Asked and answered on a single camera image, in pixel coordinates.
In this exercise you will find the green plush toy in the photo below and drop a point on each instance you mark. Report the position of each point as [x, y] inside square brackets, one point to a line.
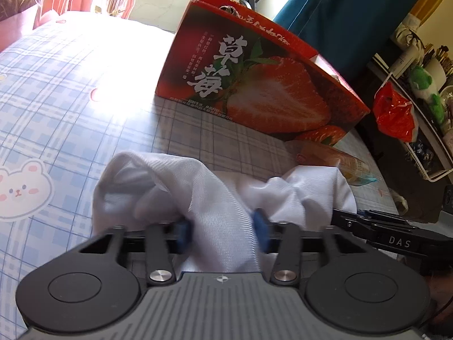
[424, 85]

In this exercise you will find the white mesh cloth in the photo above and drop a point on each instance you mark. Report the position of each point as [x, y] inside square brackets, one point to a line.
[219, 212]

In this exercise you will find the red plastic bag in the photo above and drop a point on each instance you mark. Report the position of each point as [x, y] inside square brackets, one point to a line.
[393, 113]

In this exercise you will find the plaid bed sheet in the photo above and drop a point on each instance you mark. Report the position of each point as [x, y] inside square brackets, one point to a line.
[70, 113]

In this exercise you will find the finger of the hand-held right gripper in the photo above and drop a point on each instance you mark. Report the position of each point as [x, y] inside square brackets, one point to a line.
[389, 221]
[354, 225]

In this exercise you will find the white cup of brushes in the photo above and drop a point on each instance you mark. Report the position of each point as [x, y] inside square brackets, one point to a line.
[437, 69]

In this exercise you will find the white bottle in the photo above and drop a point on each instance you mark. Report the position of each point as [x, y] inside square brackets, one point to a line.
[401, 62]

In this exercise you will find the clear plastic bottle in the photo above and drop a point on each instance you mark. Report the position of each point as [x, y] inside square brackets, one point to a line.
[325, 156]

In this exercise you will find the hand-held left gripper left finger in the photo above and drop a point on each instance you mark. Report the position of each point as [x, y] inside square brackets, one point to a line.
[184, 235]

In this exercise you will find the red strawberry print box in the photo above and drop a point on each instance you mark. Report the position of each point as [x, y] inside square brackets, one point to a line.
[283, 88]

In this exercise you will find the white smooth cloth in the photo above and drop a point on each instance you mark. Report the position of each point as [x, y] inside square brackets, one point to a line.
[318, 191]

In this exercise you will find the blue curtain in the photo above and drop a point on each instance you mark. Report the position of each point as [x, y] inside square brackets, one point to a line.
[336, 14]

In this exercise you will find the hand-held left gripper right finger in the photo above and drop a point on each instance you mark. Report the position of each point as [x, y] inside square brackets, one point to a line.
[261, 230]

